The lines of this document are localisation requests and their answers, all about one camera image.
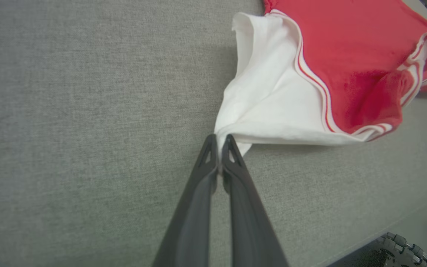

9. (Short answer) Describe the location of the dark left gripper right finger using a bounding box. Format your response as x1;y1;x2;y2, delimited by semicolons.
221;134;289;267

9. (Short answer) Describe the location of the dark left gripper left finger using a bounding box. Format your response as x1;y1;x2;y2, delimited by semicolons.
152;134;220;267

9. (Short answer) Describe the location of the red and white garment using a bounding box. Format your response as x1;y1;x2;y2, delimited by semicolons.
213;0;427;157

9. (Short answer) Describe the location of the grey fabric sofa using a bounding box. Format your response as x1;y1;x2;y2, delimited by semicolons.
0;0;427;267

